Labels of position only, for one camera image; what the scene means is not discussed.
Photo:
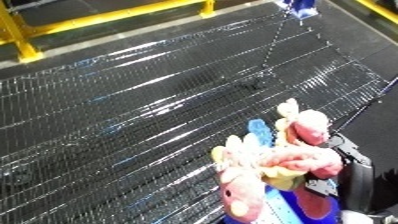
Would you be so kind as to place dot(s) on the pink and yellow soft toy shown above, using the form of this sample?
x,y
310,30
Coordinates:
x,y
278,163

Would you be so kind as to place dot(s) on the pale right robot forearm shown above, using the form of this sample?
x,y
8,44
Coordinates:
x,y
366,218

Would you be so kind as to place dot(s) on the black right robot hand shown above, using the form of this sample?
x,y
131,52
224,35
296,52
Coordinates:
x,y
354,176

